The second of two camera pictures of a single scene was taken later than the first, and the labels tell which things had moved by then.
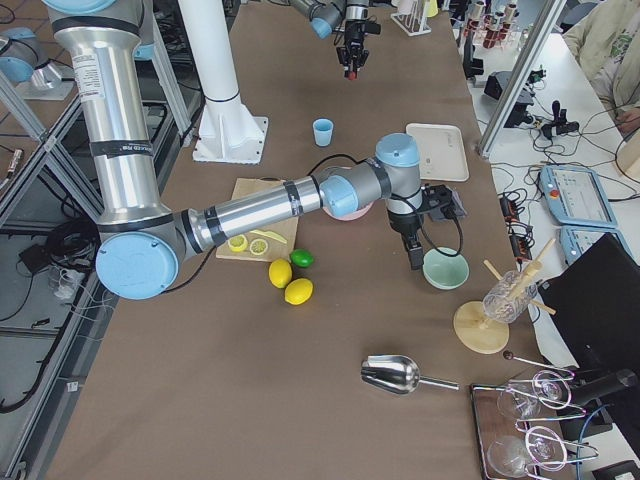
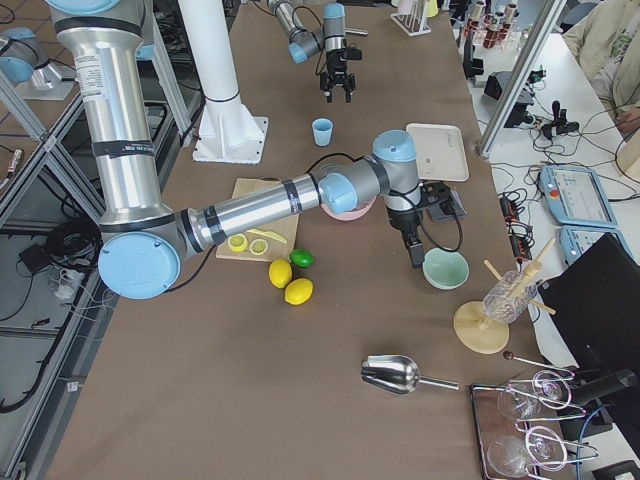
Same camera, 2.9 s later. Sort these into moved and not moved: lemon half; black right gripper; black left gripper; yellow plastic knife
Moved: black left gripper
Not moved: lemon half; black right gripper; yellow plastic knife
